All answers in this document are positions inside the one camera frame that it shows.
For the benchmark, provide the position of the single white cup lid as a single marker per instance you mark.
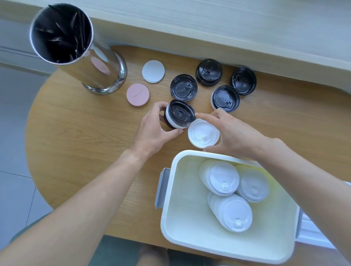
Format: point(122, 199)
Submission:
point(201, 131)

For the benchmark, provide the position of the pale wooden counter ledge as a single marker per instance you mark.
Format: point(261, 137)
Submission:
point(219, 27)

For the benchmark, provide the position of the person's leg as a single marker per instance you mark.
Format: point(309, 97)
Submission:
point(153, 257)

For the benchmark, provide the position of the pink round coaster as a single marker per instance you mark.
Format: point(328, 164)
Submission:
point(138, 95)

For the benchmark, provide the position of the person's right hand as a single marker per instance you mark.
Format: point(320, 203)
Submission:
point(235, 137)

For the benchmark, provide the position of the small black and white lid stack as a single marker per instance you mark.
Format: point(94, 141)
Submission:
point(179, 113)

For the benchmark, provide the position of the white round coaster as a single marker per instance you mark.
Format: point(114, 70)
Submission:
point(153, 71)

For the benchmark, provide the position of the person's right thumb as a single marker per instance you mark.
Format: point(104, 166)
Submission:
point(212, 148)

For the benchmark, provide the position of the person's right middle finger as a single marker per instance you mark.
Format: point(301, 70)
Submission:
point(222, 111)

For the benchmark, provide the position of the black cup lid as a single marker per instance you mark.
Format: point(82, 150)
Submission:
point(243, 81)
point(183, 88)
point(225, 99)
point(209, 73)

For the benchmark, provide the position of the person's left hand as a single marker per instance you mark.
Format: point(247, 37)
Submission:
point(149, 131)

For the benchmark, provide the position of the bundle of black straws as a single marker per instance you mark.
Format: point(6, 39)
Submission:
point(61, 33)

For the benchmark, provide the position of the person's left forearm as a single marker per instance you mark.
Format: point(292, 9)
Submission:
point(82, 213)

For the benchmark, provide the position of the person's right forearm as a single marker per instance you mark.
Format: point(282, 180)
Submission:
point(309, 186)

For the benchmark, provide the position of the person's left thumb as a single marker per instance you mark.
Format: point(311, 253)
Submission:
point(172, 134)

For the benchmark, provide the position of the shiny steel cylinder straw holder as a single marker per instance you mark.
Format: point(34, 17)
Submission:
point(105, 68)

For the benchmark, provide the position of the stack of white lids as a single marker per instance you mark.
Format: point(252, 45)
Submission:
point(231, 213)
point(253, 185)
point(220, 178)

